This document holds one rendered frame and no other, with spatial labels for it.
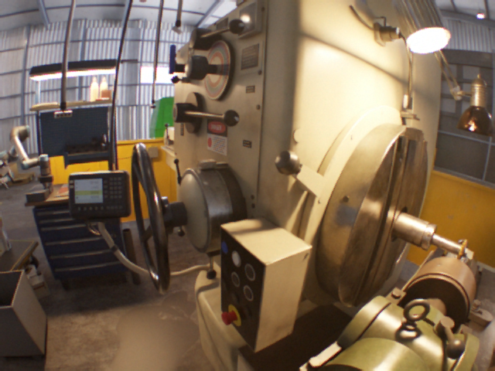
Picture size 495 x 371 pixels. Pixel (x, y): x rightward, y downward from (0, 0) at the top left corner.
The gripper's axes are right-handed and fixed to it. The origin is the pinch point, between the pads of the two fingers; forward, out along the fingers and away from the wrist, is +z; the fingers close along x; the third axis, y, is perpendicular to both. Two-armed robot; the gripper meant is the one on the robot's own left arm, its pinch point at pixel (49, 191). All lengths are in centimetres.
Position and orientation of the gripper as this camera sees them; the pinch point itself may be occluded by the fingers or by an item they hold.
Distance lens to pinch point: 228.7
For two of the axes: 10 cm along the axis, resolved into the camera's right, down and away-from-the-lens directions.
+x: 8.7, -1.0, 4.7
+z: -0.5, 9.5, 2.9
